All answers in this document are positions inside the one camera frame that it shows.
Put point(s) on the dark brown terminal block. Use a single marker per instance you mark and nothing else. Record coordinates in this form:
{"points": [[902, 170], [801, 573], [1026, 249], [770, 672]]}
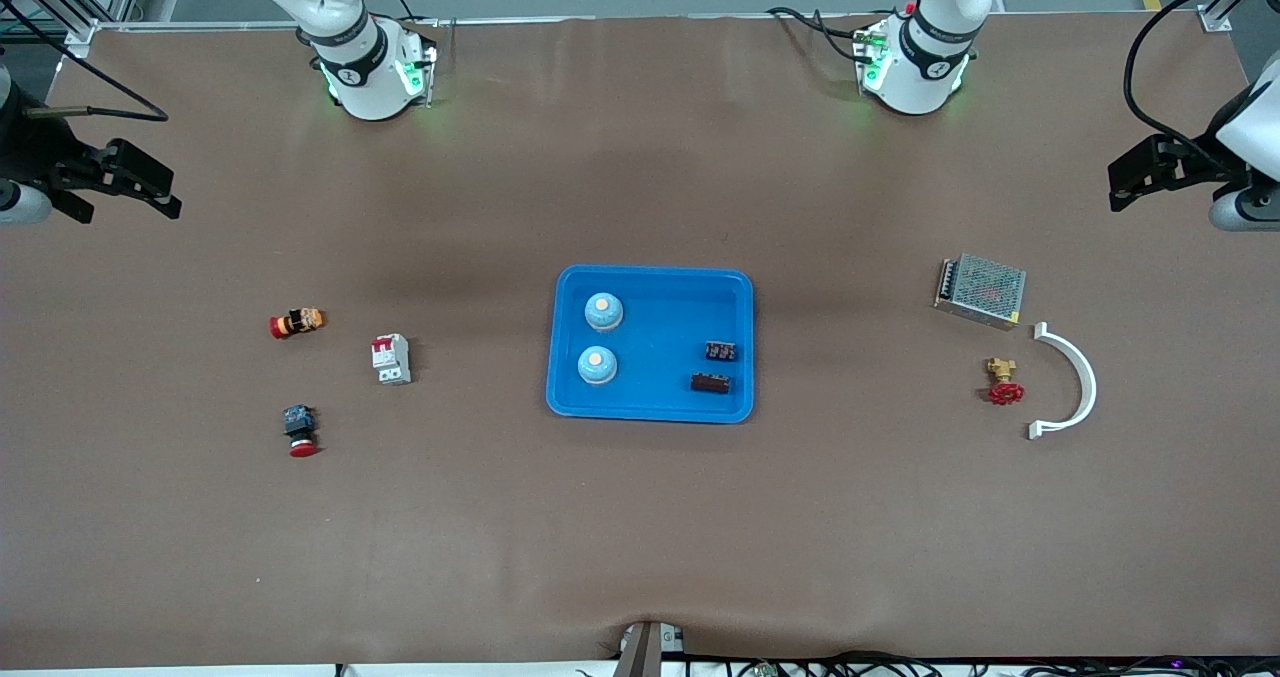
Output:
{"points": [[710, 384]]}

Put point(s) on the brass valve red handwheel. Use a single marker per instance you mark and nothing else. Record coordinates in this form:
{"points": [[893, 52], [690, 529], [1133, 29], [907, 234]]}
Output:
{"points": [[1004, 389]]}

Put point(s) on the blue plastic tray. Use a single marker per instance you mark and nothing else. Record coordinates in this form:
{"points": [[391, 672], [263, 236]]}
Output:
{"points": [[650, 397]]}

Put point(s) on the light blue call bell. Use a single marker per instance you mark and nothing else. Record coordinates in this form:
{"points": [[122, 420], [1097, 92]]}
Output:
{"points": [[597, 364], [604, 311]]}

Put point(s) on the white red circuit breaker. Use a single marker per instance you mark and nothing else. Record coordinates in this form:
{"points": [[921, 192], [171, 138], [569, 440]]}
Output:
{"points": [[391, 359]]}

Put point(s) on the brown table mat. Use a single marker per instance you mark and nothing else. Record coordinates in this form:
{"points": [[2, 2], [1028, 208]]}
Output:
{"points": [[640, 517]]}

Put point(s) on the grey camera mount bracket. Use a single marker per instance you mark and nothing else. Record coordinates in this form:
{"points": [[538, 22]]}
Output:
{"points": [[640, 652]]}

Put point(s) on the red orange emergency stop button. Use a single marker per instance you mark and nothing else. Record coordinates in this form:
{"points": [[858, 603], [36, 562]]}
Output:
{"points": [[297, 323]]}

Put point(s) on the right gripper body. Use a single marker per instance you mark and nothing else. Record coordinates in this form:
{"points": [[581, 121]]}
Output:
{"points": [[42, 153]]}

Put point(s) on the black blue red push button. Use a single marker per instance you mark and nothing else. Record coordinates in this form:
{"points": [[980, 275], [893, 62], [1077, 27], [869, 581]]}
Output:
{"points": [[300, 430]]}

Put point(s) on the white curved plastic bracket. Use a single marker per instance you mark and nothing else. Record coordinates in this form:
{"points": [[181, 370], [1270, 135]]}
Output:
{"points": [[1090, 382]]}

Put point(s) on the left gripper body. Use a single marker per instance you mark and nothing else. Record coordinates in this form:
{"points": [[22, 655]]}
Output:
{"points": [[1199, 162]]}

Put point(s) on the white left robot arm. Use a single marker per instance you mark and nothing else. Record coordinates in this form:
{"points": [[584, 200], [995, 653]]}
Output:
{"points": [[915, 57]]}

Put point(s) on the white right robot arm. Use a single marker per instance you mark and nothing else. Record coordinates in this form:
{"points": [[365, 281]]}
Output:
{"points": [[370, 67]]}

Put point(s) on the metal mesh power supply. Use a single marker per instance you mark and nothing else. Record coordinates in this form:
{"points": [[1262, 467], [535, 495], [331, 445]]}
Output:
{"points": [[980, 290]]}

